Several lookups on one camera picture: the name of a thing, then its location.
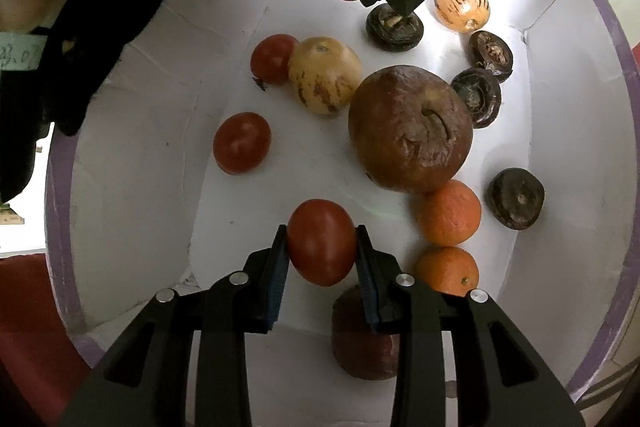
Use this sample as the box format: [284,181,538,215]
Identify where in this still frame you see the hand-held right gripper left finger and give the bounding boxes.
[55,224,289,427]

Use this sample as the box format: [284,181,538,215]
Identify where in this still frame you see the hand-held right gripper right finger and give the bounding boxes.
[356,224,586,427]

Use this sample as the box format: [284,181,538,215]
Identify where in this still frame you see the large red tomato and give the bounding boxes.
[286,199,359,287]

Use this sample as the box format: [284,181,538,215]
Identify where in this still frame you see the dark red apple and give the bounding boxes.
[331,284,401,381]

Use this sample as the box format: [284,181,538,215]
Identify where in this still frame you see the dark water chestnut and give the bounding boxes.
[451,67,502,130]
[365,3,425,53]
[486,168,546,231]
[468,30,514,83]

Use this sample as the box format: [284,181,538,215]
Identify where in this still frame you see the small orange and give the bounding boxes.
[414,246,480,299]

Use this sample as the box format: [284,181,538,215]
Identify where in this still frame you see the yellow striped pepino melon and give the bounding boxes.
[433,0,491,32]
[287,37,364,116]

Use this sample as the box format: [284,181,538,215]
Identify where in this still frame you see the large orange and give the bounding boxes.
[415,179,482,247]

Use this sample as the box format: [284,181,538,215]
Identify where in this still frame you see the red tomato with stem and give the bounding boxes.
[250,34,301,92]

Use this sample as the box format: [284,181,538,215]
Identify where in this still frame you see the small red tomato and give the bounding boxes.
[213,112,272,175]

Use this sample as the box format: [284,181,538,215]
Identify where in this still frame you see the white box purple rim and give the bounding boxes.
[45,0,640,408]

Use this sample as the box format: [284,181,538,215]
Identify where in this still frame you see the wrinkled brown apple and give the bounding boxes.
[348,65,474,194]

